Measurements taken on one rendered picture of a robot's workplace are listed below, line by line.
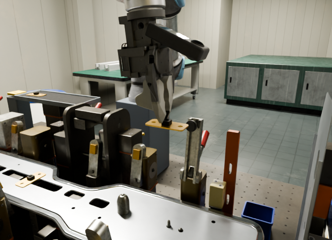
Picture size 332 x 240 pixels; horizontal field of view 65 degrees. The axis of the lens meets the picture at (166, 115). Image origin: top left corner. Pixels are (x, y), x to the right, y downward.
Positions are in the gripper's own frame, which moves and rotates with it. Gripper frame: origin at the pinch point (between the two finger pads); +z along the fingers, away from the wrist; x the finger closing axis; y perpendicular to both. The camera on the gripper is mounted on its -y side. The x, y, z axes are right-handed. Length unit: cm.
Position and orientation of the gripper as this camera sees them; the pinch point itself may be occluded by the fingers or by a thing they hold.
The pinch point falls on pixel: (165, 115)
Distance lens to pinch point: 53.1
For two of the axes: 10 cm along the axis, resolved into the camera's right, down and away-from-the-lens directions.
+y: -8.9, -0.3, 4.5
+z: 0.9, 9.6, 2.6
